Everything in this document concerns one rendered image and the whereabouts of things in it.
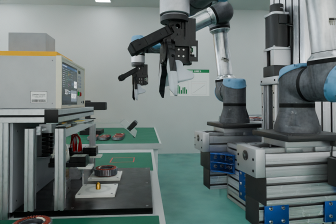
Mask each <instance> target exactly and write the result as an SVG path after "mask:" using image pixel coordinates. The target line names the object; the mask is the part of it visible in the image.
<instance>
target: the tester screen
mask: <svg viewBox="0 0 336 224"><path fill-rule="evenodd" d="M71 81H74V82H76V88H73V87H71ZM65 89H68V95H65ZM71 90H72V91H76V98H77V70H75V69H73V68H71V67H69V66H67V65H65V64H62V103H77V102H76V101H71ZM63 97H70V100H63Z"/></svg>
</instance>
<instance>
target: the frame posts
mask: <svg viewBox="0 0 336 224"><path fill-rule="evenodd" d="M89 146H96V123H94V124H93V126H91V127H89ZM36 182H37V136H36V127H25V128H24V212H27V211H30V212H33V211H34V210H35V209H36ZM65 208H66V127H55V144H54V211H58V210H60V211H63V210H64V209H65Z"/></svg>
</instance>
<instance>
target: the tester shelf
mask: <svg viewBox="0 0 336 224"><path fill-rule="evenodd" d="M91 115H94V107H76V108H0V123H60V122H64V121H69V120H73V119H78V118H82V117H87V116H91Z"/></svg>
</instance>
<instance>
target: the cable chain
mask: <svg viewBox="0 0 336 224"><path fill-rule="evenodd" d="M53 135H54V133H42V145H43V146H42V147H41V148H42V149H43V150H42V151H41V152H42V154H41V155H40V156H38V157H36V158H48V157H49V156H51V154H53V150H54V148H53V146H54V144H52V143H54V140H53V139H54V137H53Z"/></svg>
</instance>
